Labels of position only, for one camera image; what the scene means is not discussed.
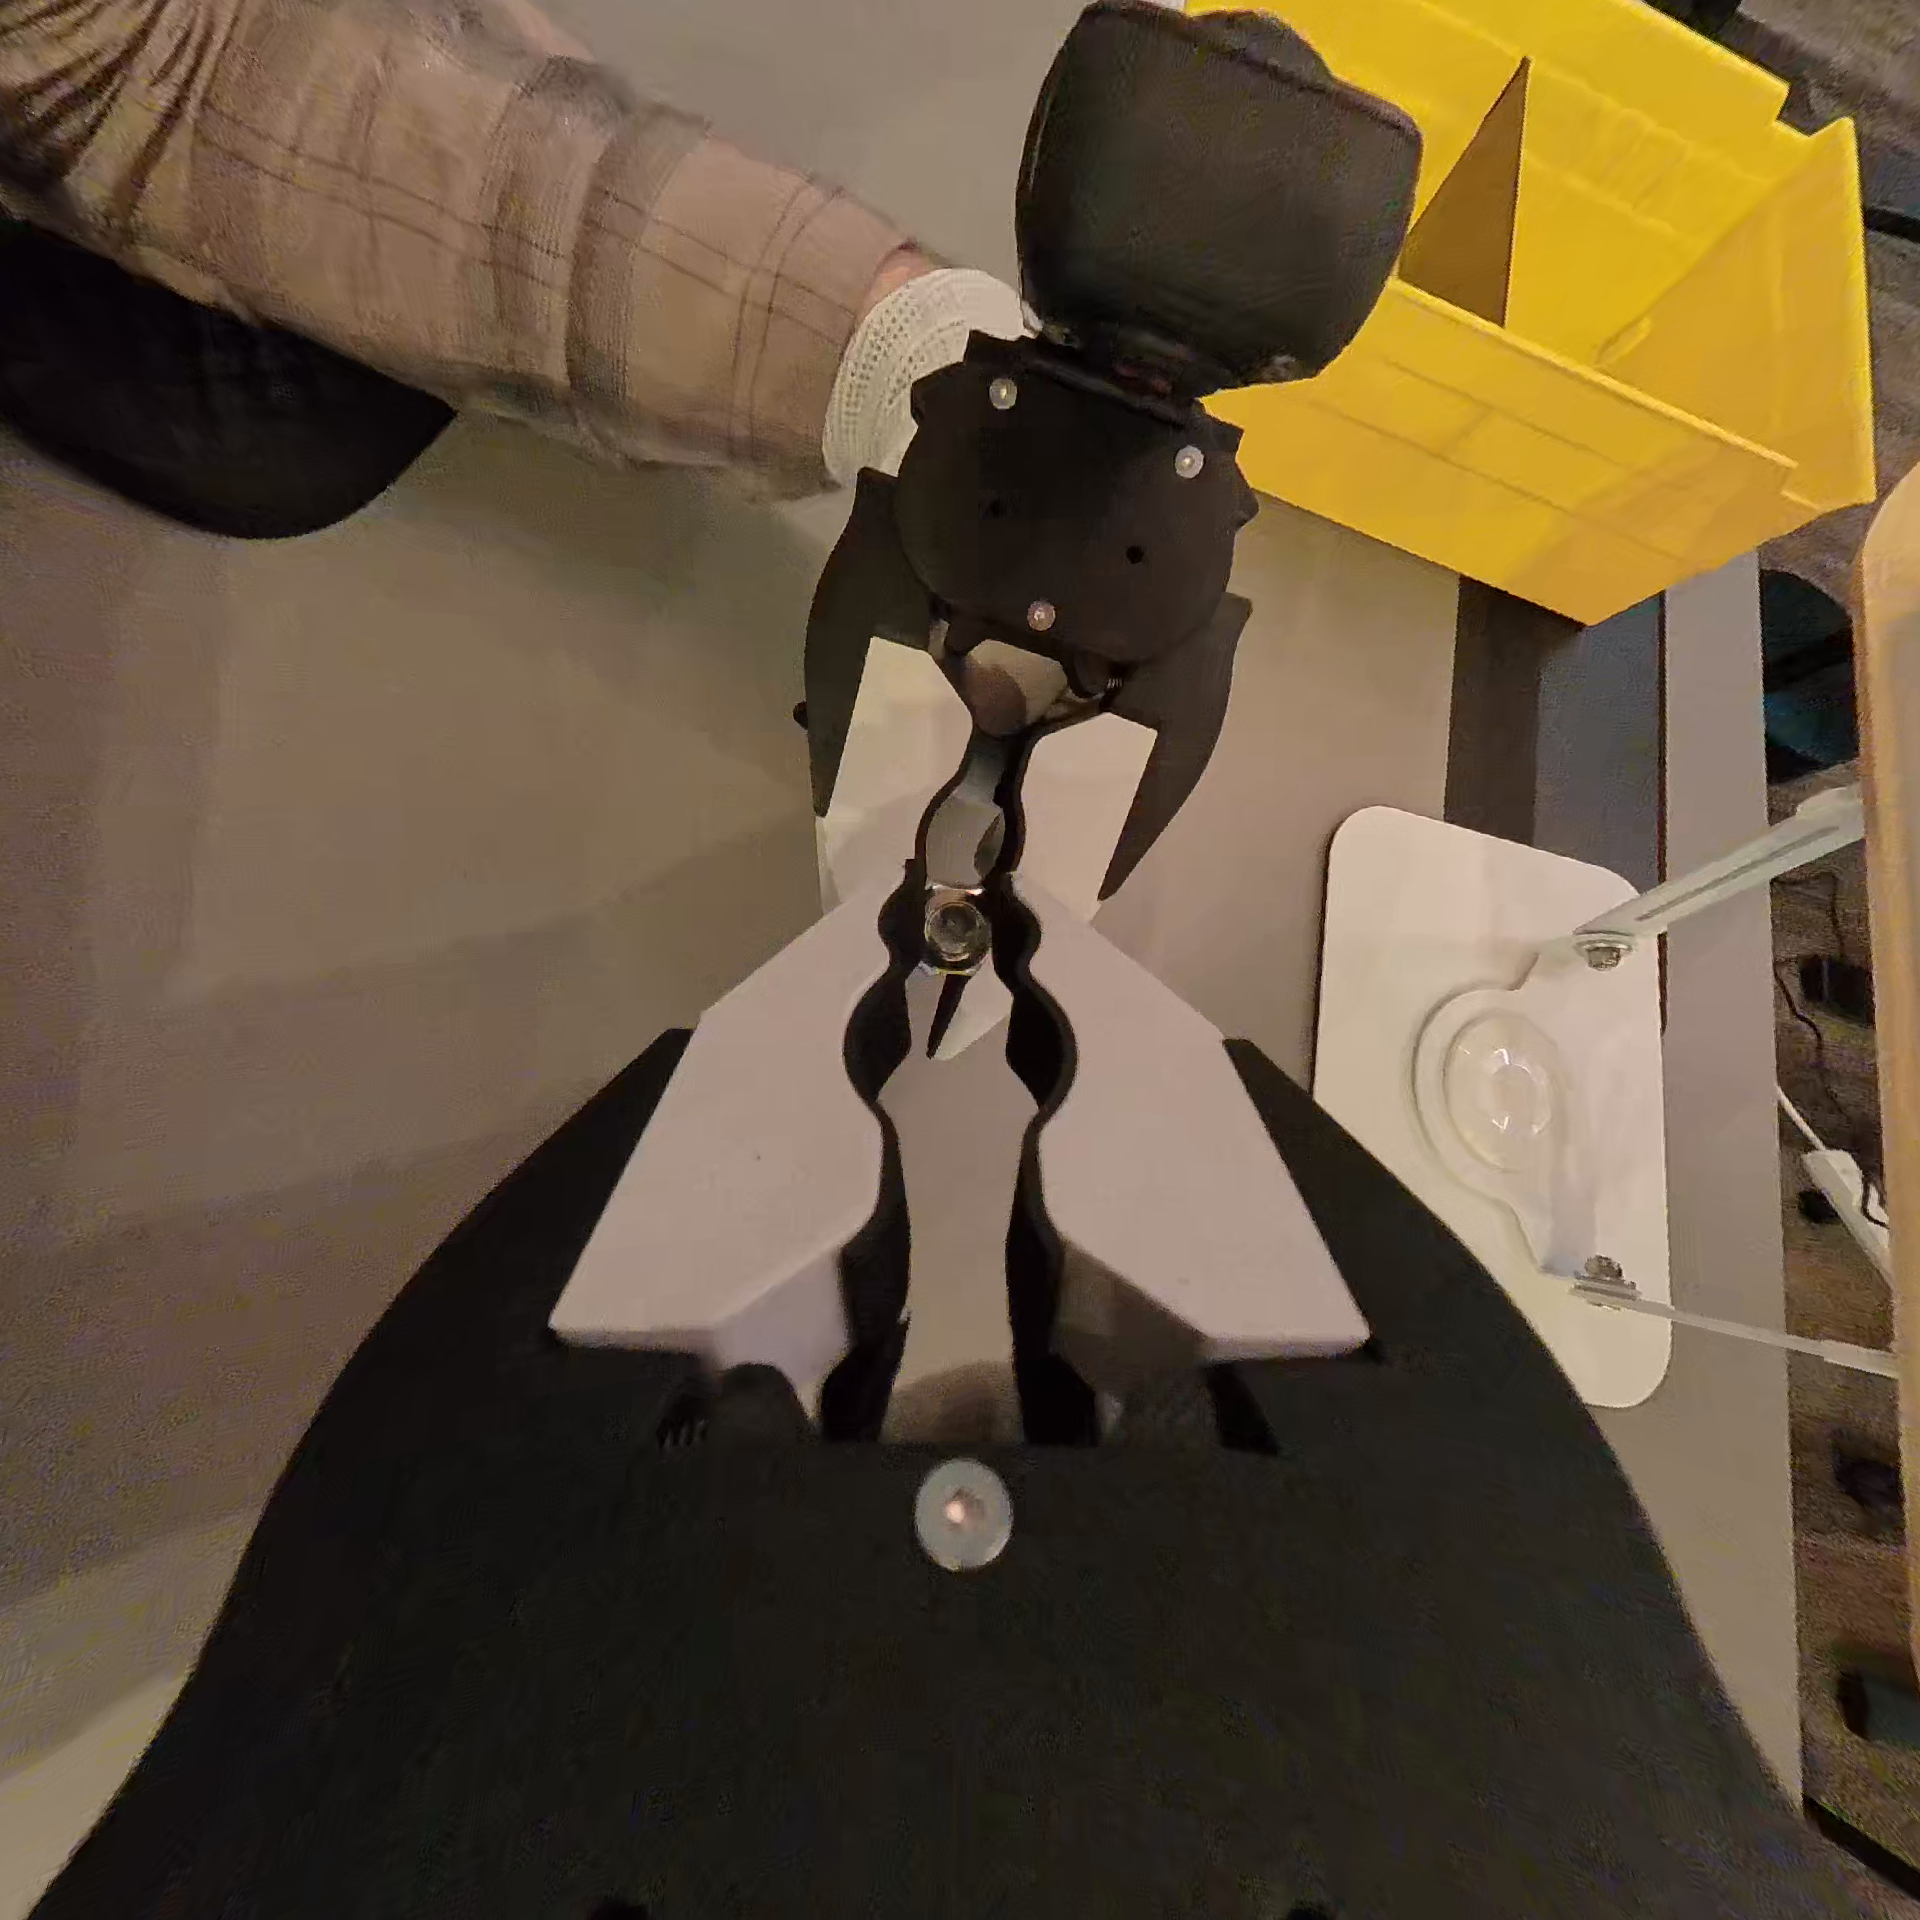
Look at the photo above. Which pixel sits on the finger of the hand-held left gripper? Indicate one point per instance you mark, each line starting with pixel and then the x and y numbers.
pixel 885 750
pixel 1089 809

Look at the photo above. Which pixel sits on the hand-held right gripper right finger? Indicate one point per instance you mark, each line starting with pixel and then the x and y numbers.
pixel 1184 1184

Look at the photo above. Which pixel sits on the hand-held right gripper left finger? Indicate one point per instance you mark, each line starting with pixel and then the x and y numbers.
pixel 735 1184

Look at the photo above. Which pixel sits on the steel bolt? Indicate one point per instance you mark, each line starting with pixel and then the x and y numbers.
pixel 955 934

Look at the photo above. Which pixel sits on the yellow plastic storage bin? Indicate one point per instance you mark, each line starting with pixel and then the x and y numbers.
pixel 1501 434

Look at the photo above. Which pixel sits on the person's left forearm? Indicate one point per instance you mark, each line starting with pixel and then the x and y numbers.
pixel 450 195

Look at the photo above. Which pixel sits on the person's left hand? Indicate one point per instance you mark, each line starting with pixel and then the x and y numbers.
pixel 902 360

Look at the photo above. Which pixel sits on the wooden document stand board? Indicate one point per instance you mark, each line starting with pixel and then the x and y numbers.
pixel 1893 902

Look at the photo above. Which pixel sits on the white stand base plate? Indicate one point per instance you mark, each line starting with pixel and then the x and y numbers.
pixel 1382 1200

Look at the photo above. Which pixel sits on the clear round stand mount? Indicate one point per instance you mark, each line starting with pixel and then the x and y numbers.
pixel 1501 1095

